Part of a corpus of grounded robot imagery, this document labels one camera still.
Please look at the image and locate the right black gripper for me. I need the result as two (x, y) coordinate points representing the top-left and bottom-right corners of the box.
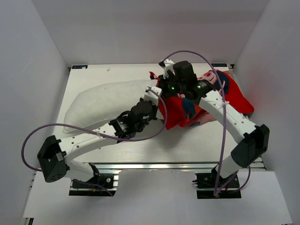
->
(157, 73), (185, 100)

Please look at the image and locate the red cartoon print pillowcase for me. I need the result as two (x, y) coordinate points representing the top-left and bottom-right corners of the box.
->
(150, 65), (255, 133)

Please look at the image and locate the white pillow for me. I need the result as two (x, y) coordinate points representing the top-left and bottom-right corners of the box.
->
(63, 80), (157, 129)

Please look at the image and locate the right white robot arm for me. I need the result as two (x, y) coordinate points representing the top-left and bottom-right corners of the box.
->
(158, 60), (270, 187)

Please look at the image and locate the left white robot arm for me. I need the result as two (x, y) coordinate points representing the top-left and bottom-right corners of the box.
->
(37, 100), (158, 187)

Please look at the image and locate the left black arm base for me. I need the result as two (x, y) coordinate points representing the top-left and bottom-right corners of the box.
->
(69, 164), (117, 197)

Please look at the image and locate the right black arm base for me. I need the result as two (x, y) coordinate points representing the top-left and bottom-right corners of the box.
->
(192, 173), (241, 199)

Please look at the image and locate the blue label sticker right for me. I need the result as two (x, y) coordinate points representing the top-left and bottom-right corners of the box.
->
(211, 63), (227, 68)

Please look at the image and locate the blue label sticker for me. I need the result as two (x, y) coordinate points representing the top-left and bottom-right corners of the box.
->
(71, 65), (88, 69)
(211, 63), (227, 68)

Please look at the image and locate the blue label sticker left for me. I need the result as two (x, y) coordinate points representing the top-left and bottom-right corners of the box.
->
(71, 65), (88, 69)

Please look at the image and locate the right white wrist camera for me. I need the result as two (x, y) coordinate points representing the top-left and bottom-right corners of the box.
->
(158, 59), (174, 79)

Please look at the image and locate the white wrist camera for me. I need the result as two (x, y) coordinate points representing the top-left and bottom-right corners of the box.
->
(143, 86), (162, 106)
(158, 59), (174, 79)

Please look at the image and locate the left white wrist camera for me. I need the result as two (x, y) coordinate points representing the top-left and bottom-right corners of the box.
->
(143, 86), (162, 106)

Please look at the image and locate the aluminium table frame rail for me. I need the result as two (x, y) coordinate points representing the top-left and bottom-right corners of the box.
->
(89, 161), (267, 170)

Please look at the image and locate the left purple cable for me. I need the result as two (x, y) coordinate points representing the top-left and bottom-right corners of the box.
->
(21, 86), (168, 196)

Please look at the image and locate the purple cable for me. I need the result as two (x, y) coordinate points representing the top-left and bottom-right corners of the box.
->
(21, 86), (168, 196)
(158, 50), (251, 197)

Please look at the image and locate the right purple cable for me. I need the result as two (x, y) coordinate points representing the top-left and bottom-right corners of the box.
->
(158, 50), (251, 197)

